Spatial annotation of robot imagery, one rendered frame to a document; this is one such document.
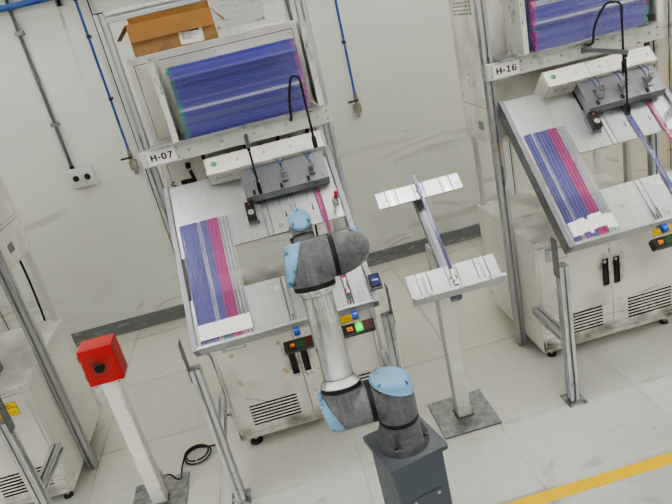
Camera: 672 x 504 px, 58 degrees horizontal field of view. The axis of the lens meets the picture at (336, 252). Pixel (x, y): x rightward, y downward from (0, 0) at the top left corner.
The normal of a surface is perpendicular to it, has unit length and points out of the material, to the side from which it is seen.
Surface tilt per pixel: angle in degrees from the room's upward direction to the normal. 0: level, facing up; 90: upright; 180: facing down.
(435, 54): 90
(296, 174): 44
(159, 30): 80
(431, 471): 90
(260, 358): 90
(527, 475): 0
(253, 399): 90
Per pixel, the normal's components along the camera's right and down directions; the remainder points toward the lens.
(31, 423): 0.16, 0.33
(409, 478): 0.39, 0.26
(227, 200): -0.04, -0.42
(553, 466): -0.22, -0.91
